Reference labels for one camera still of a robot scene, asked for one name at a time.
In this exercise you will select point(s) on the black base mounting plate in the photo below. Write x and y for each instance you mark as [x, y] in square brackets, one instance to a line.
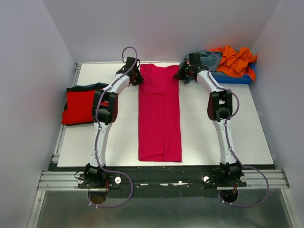
[159, 181]

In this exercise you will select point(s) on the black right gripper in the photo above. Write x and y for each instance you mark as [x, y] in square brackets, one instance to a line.
[179, 75]

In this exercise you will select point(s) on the grey-blue t-shirt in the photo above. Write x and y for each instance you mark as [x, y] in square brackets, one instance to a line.
[209, 58]

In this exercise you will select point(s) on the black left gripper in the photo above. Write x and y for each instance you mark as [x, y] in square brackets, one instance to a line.
[138, 80]

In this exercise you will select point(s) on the crimson pink t-shirt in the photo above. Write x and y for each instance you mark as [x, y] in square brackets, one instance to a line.
[159, 132]

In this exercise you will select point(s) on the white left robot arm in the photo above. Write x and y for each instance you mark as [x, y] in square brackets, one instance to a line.
[95, 173]

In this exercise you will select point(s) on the folded teal t-shirt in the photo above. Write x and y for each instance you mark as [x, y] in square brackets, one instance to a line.
[98, 85]

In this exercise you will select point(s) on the folded red t-shirt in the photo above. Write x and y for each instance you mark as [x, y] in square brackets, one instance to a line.
[78, 107]

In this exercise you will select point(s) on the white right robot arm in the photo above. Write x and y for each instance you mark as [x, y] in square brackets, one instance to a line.
[219, 111]

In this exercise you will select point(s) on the orange t-shirt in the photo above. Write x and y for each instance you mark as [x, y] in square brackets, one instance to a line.
[236, 63]

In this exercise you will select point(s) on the blue plastic bin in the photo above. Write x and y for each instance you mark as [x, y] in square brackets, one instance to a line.
[220, 77]

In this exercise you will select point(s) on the aluminium extrusion rail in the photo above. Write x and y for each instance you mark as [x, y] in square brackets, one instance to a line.
[65, 180]

